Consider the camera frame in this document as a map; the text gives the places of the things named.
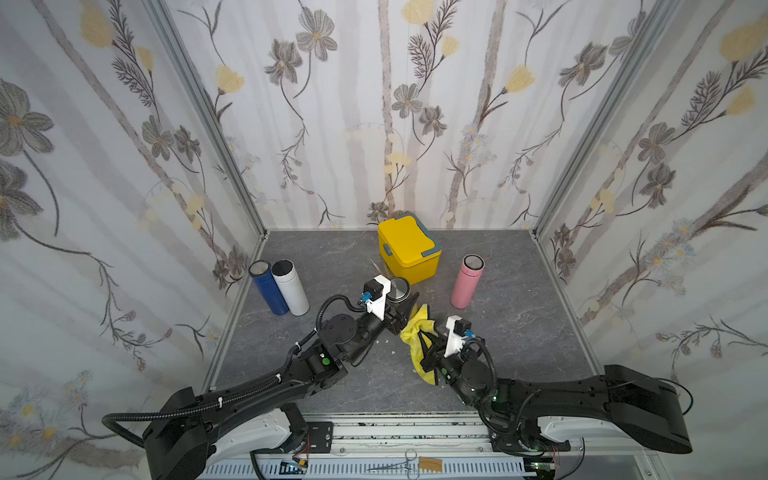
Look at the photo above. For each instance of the green circuit board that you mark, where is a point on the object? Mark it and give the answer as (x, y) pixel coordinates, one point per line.
(293, 467)

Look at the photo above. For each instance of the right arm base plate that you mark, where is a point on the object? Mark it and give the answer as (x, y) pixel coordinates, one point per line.
(527, 439)

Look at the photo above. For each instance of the brown cardboard tag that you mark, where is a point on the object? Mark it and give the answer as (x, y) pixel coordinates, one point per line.
(430, 464)

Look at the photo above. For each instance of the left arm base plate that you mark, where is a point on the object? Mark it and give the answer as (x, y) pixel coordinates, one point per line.
(312, 438)

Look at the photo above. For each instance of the gold thermos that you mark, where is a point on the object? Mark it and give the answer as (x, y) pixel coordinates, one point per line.
(399, 290)

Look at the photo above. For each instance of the metal scissors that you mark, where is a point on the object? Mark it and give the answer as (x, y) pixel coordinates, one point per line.
(409, 466)

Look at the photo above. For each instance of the blue thermos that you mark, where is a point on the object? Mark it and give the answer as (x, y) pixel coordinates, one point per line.
(261, 275)

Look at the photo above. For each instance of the yellow grey cleaning cloth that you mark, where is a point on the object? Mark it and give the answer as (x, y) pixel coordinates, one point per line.
(421, 321)

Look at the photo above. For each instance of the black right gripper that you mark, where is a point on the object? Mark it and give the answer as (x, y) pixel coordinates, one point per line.
(435, 355)

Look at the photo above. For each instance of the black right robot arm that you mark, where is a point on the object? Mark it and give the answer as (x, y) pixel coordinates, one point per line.
(643, 408)

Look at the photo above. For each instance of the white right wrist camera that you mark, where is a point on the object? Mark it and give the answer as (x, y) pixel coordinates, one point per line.
(459, 331)

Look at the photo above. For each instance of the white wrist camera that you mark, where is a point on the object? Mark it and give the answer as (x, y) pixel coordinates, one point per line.
(459, 331)
(374, 296)

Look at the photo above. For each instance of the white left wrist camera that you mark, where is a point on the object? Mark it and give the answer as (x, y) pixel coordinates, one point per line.
(374, 296)

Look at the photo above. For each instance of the white slotted cable duct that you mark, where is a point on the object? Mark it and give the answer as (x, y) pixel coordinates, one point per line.
(356, 468)

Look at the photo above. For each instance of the white thermos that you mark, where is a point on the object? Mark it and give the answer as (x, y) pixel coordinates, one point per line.
(290, 286)

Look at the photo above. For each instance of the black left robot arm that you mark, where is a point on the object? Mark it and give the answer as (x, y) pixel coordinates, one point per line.
(182, 438)

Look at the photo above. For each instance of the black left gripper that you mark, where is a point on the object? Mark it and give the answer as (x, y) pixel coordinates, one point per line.
(398, 316)

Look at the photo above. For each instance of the yellow storage box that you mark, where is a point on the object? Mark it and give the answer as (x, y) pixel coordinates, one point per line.
(408, 248)

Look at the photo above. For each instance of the pink thermos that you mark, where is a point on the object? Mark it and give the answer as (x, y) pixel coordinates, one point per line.
(470, 272)

